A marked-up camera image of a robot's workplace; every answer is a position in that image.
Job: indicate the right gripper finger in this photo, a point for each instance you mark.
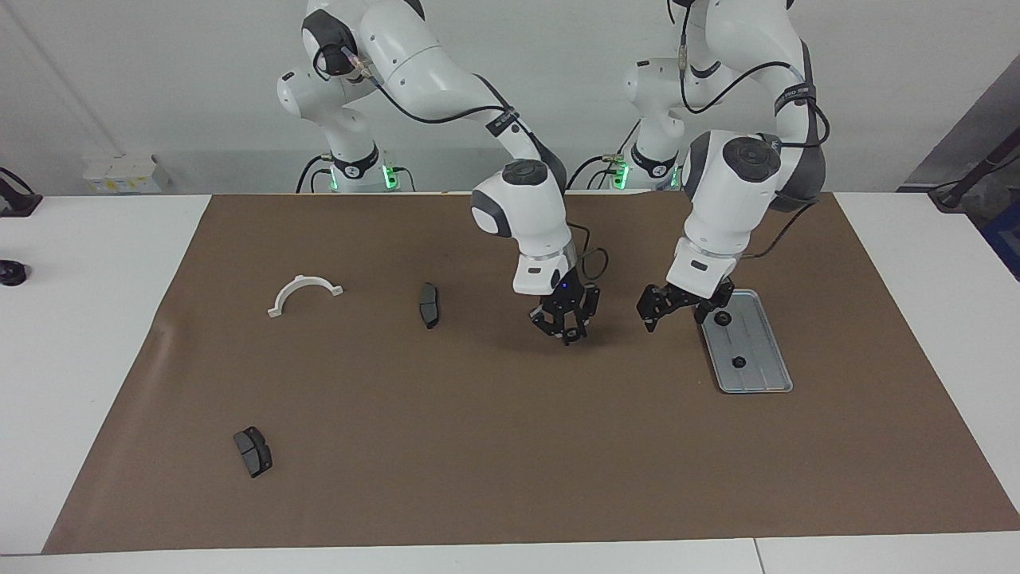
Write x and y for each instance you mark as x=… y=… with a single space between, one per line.
x=548 y=320
x=590 y=311

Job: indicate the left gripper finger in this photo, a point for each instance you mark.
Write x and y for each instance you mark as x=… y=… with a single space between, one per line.
x=653 y=307
x=715 y=303

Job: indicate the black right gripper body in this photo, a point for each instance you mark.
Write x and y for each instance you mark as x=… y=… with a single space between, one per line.
x=567 y=296

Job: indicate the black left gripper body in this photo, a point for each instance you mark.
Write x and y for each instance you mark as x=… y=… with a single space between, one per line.
x=689 y=293

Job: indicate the large black bearing gear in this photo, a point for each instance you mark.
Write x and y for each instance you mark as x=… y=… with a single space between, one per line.
x=722 y=319
x=569 y=338

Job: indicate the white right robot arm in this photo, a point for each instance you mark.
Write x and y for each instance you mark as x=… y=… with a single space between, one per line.
x=414 y=56

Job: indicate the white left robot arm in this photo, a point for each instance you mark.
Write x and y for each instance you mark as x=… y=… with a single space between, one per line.
x=733 y=183

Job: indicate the silver metal tray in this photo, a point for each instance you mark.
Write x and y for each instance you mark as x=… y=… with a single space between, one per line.
x=757 y=359

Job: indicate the long dark brake pad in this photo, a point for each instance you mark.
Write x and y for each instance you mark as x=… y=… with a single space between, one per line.
x=429 y=307

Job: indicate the brown table mat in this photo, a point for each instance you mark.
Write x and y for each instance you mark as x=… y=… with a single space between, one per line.
x=478 y=446

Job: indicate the black pole stand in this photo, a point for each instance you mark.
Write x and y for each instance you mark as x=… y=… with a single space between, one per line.
x=952 y=195

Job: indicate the blue crate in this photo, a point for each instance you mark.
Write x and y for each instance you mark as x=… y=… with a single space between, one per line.
x=1006 y=239

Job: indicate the short dark brake pad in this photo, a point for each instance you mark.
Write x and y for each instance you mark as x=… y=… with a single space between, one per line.
x=253 y=453

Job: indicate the black round knob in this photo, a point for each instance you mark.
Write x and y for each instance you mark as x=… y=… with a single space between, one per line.
x=11 y=273

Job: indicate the black stand base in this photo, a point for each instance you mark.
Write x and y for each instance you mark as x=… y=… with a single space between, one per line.
x=20 y=205

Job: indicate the white curved plastic bracket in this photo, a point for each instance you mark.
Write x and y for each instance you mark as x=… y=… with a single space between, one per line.
x=304 y=281

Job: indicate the white wall socket box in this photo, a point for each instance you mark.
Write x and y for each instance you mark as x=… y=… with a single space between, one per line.
x=127 y=174

